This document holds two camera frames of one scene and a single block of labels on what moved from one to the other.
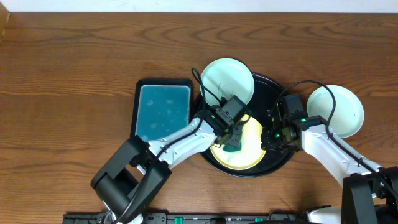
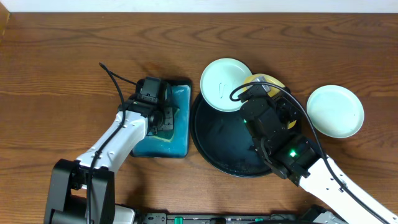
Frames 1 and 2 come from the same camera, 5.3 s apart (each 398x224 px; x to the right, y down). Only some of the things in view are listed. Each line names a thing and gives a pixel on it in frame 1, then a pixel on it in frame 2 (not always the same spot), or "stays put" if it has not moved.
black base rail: [193, 218] stays put
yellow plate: [250, 154] → [270, 79]
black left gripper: [233, 138] → [168, 117]
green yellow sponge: [231, 149] → [166, 135]
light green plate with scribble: [227, 77] stays put
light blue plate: [348, 116] stays put
